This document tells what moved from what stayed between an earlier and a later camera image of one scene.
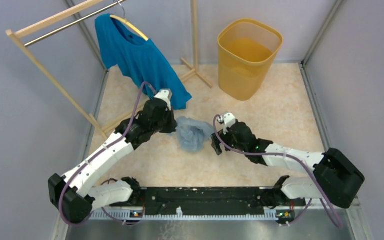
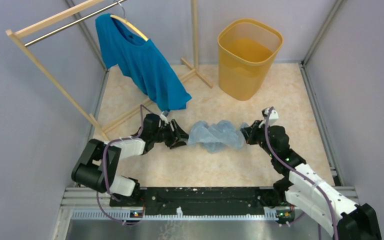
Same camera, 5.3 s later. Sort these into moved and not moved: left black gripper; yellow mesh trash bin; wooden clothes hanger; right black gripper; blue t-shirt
Moved: left black gripper; right black gripper
Not moved: yellow mesh trash bin; blue t-shirt; wooden clothes hanger
